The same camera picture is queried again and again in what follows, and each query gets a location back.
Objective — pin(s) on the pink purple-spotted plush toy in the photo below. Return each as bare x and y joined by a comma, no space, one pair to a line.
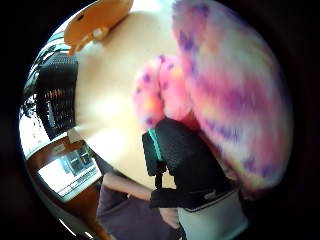
233,93

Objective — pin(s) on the the person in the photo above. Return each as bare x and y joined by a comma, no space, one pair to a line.
133,220

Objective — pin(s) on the open laptop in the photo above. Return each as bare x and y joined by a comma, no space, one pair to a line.
68,173

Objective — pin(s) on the brown wooden desk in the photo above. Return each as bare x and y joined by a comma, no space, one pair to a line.
80,210

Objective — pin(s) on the bright window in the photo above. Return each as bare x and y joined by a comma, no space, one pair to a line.
31,133

